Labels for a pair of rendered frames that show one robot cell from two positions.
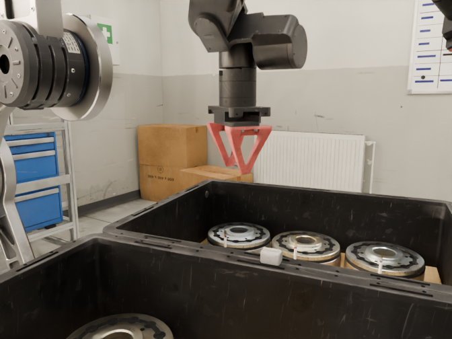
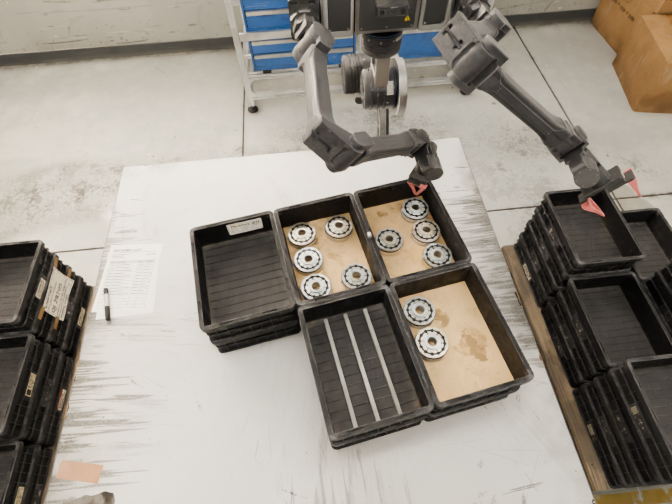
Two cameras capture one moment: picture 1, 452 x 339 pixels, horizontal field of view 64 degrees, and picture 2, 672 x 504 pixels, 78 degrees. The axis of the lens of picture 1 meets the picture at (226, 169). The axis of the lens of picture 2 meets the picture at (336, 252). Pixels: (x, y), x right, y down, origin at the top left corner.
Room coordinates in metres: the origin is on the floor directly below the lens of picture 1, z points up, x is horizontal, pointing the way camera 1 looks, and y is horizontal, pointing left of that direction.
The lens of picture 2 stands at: (-0.26, -0.62, 2.12)
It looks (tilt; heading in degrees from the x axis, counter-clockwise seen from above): 58 degrees down; 54
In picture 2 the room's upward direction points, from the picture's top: 2 degrees counter-clockwise
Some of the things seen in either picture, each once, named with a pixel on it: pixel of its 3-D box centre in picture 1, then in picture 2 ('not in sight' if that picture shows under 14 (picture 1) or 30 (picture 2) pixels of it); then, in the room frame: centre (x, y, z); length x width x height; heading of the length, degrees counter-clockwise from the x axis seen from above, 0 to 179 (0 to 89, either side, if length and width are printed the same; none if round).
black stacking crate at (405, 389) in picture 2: not in sight; (361, 361); (0.02, -0.34, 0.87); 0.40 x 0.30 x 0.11; 67
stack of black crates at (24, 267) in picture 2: not in sight; (28, 304); (-0.90, 0.95, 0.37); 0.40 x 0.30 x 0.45; 57
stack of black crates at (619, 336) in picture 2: not in sight; (601, 331); (1.08, -0.79, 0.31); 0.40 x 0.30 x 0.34; 57
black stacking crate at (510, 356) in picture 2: not in sight; (452, 335); (0.30, -0.46, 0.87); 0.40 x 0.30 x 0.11; 67
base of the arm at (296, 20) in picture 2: not in sight; (305, 24); (0.40, 0.38, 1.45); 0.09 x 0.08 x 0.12; 147
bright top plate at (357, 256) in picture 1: (383, 256); (437, 255); (0.48, -0.22, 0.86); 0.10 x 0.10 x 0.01
